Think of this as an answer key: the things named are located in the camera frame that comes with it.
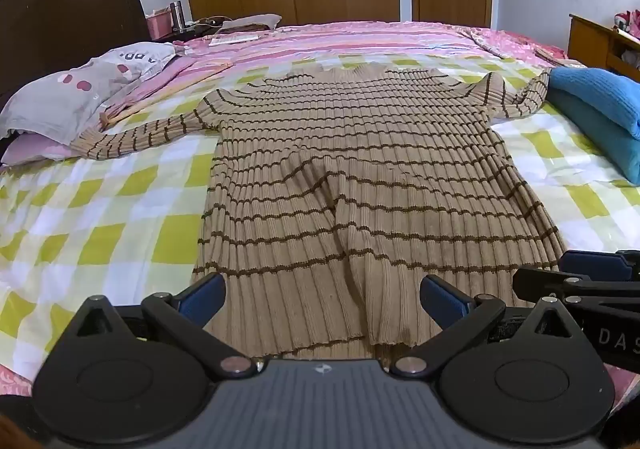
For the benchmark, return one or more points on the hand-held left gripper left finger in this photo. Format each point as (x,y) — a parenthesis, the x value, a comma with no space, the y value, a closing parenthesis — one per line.
(202,299)

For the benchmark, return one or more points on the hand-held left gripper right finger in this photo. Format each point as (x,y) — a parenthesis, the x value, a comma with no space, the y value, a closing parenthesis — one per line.
(445,301)

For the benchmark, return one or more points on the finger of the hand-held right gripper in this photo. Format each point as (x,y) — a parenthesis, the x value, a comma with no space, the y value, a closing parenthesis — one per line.
(600,281)
(595,265)

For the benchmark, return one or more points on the beige striped knit sweater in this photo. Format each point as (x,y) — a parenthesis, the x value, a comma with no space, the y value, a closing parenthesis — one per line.
(350,179)

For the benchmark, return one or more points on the teal folded garment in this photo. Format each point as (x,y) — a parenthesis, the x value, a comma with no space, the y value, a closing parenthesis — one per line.
(595,139)

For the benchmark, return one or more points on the blue folded sweater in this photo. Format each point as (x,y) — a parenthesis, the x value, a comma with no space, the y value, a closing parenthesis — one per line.
(600,96)

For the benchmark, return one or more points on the wooden desk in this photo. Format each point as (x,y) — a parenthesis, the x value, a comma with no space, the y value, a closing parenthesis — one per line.
(587,41)

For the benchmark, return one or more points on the pink patterned cloth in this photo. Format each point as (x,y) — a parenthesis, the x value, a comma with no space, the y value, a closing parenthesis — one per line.
(630,24)

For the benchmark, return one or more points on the grey pillow with pink dots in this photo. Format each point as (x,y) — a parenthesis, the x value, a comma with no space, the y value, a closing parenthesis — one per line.
(65,94)

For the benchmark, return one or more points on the dark nightstand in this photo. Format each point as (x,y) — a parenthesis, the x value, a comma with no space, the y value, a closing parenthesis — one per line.
(192,33)

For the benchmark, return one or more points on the pink box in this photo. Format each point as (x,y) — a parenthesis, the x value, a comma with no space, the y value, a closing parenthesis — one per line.
(159,24)

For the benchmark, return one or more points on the grey cushion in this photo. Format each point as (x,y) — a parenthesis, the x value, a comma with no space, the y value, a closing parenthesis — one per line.
(250,22)

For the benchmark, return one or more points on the pink striped blanket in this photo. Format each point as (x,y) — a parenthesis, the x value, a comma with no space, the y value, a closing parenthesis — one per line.
(350,36)

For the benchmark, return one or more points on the steel thermos bottle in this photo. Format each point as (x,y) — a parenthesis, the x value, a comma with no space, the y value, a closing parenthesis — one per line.
(176,15)

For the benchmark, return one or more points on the dark wooden headboard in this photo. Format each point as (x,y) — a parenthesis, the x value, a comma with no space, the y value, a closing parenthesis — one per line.
(60,14)

